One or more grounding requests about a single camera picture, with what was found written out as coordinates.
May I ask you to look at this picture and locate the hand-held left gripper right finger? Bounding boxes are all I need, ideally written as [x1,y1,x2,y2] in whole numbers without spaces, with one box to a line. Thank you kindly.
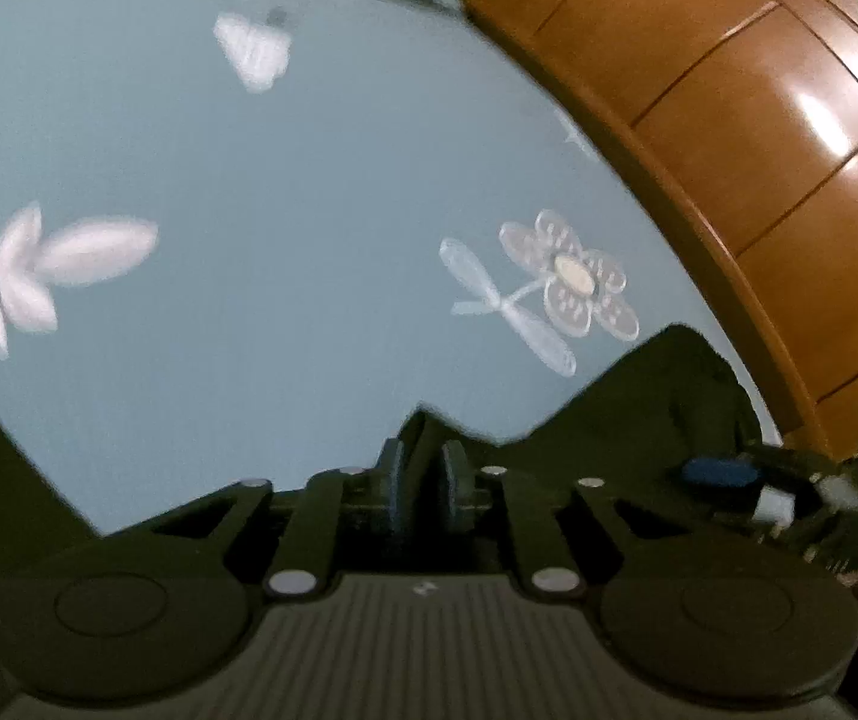
[440,441,670,601]

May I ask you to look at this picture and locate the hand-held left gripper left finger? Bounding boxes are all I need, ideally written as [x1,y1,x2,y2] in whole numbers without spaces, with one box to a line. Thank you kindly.
[151,439,407,601]

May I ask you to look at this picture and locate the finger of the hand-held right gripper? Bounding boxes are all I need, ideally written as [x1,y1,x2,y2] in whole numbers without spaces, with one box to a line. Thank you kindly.
[673,454,812,523]

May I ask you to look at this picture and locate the black pants with white drawstring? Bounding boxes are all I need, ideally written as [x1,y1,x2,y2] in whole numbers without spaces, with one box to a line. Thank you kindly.
[0,322,767,593]

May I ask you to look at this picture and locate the wooden headboard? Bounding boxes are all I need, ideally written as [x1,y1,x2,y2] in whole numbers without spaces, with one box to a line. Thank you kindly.
[429,0,858,458]

